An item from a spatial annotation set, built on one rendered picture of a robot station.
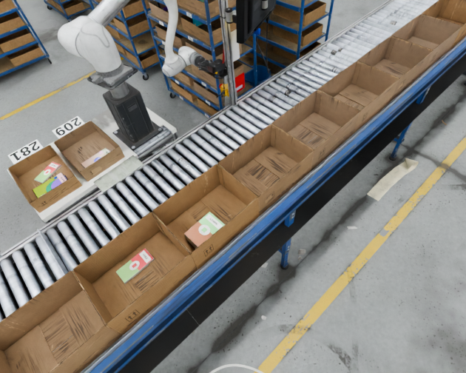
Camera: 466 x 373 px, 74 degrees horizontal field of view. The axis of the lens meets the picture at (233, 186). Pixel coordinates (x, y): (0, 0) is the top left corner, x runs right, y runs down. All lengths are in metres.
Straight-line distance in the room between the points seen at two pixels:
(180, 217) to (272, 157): 0.61
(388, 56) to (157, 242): 2.00
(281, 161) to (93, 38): 1.17
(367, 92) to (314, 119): 0.44
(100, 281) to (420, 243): 2.18
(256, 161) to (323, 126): 0.48
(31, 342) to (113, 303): 0.34
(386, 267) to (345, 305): 0.42
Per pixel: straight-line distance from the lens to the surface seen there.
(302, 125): 1.94
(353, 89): 2.27
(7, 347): 1.67
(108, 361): 1.41
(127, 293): 1.48
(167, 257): 1.48
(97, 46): 1.88
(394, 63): 2.59
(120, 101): 2.03
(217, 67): 2.13
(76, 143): 2.40
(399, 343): 2.38
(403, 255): 2.61
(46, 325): 1.61
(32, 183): 2.31
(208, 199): 1.60
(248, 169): 1.70
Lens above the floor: 2.19
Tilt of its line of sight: 53 degrees down
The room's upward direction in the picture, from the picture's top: 8 degrees counter-clockwise
